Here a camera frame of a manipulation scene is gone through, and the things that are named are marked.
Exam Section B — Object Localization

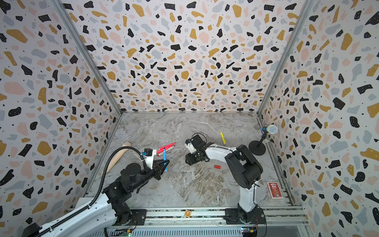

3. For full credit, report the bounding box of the pink highlighter pen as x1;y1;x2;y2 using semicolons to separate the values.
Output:
157;146;173;155
158;143;176;150

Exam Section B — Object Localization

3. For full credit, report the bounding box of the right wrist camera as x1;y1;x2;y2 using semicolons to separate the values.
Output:
185;133;207;154

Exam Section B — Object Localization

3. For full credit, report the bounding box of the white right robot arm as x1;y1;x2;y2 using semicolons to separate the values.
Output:
185;141;263;221

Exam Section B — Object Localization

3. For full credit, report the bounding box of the blue toy microphone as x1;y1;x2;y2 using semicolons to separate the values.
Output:
260;124;278;134

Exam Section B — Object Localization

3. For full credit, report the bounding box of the small brown tag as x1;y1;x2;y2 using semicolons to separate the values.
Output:
184;210;191;218

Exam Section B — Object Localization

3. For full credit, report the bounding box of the aluminium corner post left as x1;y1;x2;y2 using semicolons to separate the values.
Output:
52;1;122;194

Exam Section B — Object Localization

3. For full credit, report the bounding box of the pink highlighter pen upper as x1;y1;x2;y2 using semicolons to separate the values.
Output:
158;143;176;150

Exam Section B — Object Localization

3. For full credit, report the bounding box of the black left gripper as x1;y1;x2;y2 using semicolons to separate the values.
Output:
129;158;169;193

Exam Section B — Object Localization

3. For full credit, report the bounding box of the beige toy microphone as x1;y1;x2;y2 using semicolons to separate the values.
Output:
106;149;128;174

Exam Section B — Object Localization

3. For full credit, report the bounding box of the yellow highlighter pen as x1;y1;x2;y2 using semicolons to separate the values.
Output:
220;132;226;145

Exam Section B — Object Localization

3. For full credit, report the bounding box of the pink highlighter pen lower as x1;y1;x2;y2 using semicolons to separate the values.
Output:
157;146;173;155

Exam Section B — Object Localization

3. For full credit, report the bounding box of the aluminium corner post right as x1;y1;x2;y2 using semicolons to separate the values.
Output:
256;0;314;178

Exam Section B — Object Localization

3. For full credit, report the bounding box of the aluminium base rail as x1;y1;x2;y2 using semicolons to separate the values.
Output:
86;206;312;237

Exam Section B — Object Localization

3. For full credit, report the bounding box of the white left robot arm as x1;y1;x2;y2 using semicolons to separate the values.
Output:
22;160;170;237

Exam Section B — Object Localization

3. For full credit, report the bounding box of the red playing card box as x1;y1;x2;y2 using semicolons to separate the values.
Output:
267;182;283;199

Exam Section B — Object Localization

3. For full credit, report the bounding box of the aluminium corner post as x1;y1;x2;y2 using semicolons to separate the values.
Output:
256;0;314;178
52;1;122;194

